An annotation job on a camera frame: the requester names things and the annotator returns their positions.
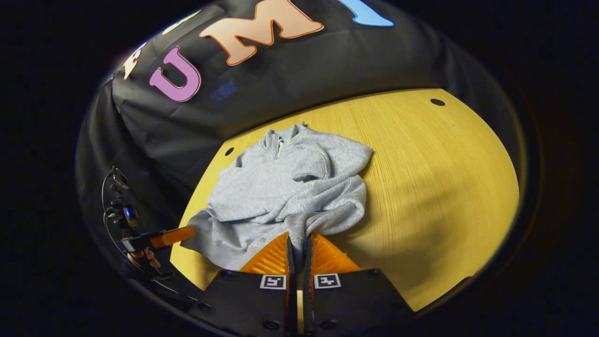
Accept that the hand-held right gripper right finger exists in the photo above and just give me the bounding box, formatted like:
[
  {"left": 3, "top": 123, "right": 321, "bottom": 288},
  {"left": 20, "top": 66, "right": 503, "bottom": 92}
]
[{"left": 303, "top": 232, "right": 415, "bottom": 335}]

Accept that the grey sweatshirt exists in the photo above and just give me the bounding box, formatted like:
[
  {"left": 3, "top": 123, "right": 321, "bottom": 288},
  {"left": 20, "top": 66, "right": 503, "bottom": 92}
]
[{"left": 180, "top": 121, "right": 374, "bottom": 272}]

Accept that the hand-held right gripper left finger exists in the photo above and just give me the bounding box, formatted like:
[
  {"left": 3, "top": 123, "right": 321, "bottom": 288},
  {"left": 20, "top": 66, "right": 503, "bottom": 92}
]
[{"left": 187, "top": 232, "right": 296, "bottom": 337}]

